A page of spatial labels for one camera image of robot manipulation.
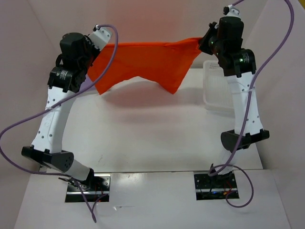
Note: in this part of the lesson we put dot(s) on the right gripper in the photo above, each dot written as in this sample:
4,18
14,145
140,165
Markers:
213,29

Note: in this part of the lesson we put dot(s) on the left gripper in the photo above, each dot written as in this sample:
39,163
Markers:
88,43

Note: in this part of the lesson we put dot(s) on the orange t shirt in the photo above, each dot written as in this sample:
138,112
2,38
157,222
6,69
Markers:
165,63

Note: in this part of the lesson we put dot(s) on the purple t shirt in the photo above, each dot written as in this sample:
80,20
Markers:
87,83

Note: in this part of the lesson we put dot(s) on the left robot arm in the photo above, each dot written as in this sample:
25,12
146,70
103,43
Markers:
46,148

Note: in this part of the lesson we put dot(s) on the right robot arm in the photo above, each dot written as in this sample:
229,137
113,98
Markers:
248,128

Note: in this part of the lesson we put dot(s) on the white plastic basket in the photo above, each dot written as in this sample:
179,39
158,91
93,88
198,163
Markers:
216,91

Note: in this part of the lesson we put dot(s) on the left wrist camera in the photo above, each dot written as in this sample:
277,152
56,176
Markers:
100,37

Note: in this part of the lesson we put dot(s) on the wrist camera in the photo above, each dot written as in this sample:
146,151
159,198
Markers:
100,37
231,11

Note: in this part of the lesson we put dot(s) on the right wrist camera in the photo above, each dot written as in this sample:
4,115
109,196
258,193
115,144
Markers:
231,11

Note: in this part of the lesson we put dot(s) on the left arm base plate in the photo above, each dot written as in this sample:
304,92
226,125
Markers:
99,192

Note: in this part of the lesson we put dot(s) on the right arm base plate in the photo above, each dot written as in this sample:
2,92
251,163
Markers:
215,188

